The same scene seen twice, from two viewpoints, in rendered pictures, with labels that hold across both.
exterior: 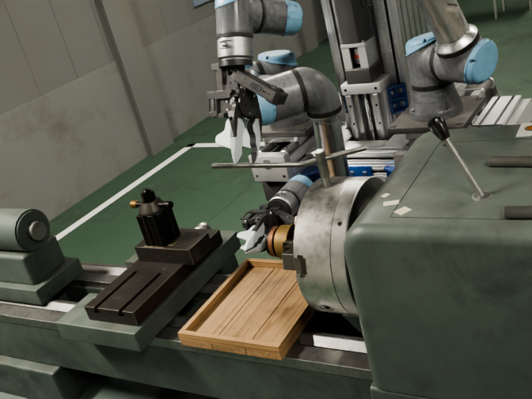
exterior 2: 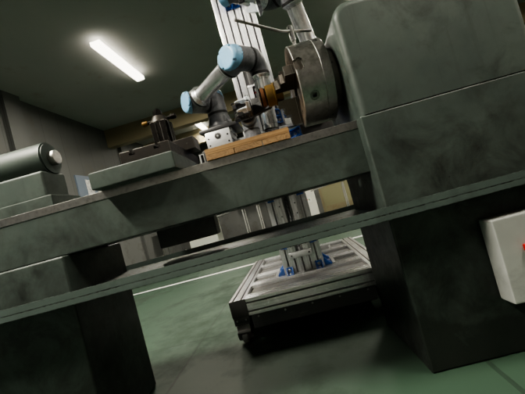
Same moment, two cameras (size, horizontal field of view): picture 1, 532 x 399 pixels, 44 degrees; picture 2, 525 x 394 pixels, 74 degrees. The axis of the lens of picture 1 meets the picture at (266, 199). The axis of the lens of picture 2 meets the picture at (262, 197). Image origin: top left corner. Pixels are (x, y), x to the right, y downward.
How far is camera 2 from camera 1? 1.48 m
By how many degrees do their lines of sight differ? 41
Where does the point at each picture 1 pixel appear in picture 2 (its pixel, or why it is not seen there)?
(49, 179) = not seen: outside the picture
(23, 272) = (37, 186)
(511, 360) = (438, 55)
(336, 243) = (318, 44)
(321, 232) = (306, 45)
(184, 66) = not seen: hidden behind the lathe
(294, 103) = (251, 55)
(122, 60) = not seen: hidden behind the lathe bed
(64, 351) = (79, 230)
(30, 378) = (30, 277)
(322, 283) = (314, 69)
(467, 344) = (414, 54)
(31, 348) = (37, 246)
